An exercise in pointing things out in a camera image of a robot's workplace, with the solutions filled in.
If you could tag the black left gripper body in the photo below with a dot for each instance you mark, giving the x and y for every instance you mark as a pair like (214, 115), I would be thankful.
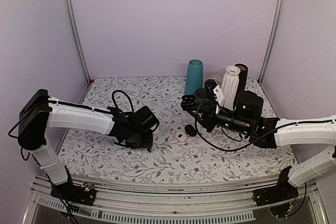
(138, 140)

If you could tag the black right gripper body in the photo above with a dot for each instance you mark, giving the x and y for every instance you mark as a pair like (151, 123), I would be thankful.
(237, 125)

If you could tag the black earbud charging case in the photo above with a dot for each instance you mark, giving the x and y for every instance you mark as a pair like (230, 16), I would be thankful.
(188, 101)

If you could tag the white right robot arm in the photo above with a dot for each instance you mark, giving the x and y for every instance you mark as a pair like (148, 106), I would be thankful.
(263, 132)

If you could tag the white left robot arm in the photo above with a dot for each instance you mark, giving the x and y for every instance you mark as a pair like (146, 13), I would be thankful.
(42, 112)

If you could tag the cream case with black oval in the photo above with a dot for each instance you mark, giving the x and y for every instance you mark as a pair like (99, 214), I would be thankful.
(181, 137)

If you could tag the dark grey mug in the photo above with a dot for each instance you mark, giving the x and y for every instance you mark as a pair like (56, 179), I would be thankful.
(200, 94)

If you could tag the clear tape roll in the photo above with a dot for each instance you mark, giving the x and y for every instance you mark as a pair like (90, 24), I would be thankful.
(215, 77)

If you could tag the teal tall vase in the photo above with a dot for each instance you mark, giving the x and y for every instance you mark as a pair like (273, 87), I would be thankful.
(194, 76)

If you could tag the white ribbed vase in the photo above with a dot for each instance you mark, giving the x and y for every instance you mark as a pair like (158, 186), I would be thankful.
(229, 85)

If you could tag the floral patterned table mat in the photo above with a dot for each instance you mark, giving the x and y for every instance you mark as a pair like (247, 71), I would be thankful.
(219, 156)

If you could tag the black cylinder vase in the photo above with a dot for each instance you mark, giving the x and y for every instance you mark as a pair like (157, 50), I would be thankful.
(242, 77)

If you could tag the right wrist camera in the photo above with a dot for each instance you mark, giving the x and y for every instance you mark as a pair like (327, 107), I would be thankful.
(214, 91)

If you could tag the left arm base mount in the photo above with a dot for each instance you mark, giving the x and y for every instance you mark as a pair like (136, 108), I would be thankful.
(84, 194)

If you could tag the aluminium front rail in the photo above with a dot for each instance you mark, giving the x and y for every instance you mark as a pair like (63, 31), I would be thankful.
(218, 202)

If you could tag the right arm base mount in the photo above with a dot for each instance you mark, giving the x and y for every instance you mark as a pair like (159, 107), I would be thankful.
(281, 191)

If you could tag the aluminium frame post right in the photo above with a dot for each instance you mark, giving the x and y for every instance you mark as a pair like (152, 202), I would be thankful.
(271, 41)

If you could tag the aluminium frame post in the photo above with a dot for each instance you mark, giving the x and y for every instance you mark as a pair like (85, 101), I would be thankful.
(76, 38)
(271, 41)

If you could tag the aluminium frame post left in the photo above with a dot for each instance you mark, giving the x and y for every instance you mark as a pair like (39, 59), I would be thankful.
(76, 38)

